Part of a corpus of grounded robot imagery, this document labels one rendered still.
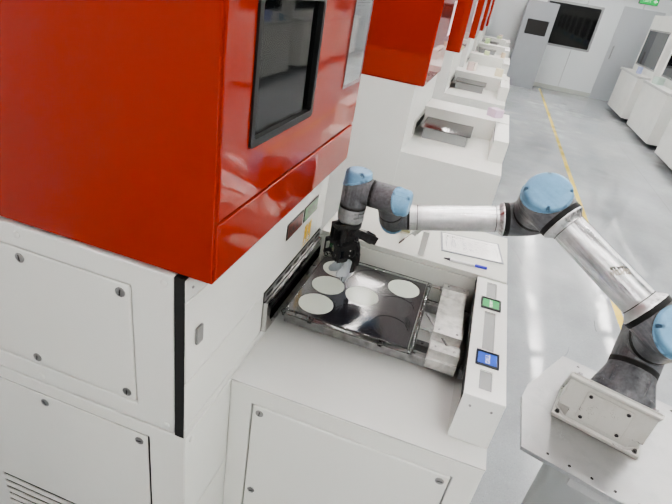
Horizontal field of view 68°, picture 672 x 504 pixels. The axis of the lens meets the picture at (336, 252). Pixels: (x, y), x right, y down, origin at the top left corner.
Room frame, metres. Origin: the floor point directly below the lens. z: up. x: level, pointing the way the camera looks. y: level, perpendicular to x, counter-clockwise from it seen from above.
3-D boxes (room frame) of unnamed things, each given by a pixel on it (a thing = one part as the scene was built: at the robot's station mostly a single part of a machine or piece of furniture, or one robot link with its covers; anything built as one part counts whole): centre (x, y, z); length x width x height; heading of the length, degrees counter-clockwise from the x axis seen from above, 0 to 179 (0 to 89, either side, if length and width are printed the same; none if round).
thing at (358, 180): (1.29, -0.03, 1.21); 0.09 x 0.08 x 0.11; 74
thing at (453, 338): (1.12, -0.34, 0.89); 0.08 x 0.03 x 0.03; 77
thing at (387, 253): (1.59, -0.28, 0.89); 0.62 x 0.35 x 0.14; 77
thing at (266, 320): (1.27, 0.11, 0.89); 0.44 x 0.02 x 0.10; 167
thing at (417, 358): (1.10, -0.13, 0.84); 0.50 x 0.02 x 0.03; 77
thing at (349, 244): (1.28, -0.02, 1.05); 0.09 x 0.08 x 0.12; 131
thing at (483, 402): (1.09, -0.44, 0.89); 0.55 x 0.09 x 0.14; 167
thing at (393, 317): (1.24, -0.10, 0.90); 0.34 x 0.34 x 0.01; 77
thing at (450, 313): (1.19, -0.36, 0.87); 0.36 x 0.08 x 0.03; 167
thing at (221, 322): (1.10, 0.16, 1.02); 0.82 x 0.03 x 0.40; 167
